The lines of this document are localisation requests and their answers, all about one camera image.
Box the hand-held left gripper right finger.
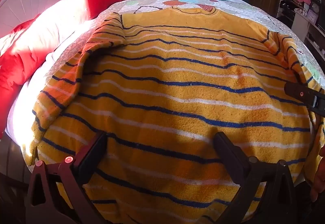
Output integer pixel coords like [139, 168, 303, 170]
[213, 131, 296, 224]

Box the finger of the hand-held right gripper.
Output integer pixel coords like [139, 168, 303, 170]
[284, 82, 325, 115]

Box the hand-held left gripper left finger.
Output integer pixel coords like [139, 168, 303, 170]
[27, 131, 108, 224]

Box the yellow striped sweater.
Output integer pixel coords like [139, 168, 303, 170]
[22, 7, 325, 224]

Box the person's right hand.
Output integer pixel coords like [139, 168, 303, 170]
[311, 147, 325, 203]

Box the cluttered shelf unit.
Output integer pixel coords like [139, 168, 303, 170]
[277, 0, 325, 62]

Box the small table clock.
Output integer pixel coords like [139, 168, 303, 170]
[308, 0, 322, 23]

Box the white patterned quilted bedspread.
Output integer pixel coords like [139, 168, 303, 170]
[5, 0, 325, 189]

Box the white round headboard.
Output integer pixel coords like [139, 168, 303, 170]
[0, 0, 69, 37]

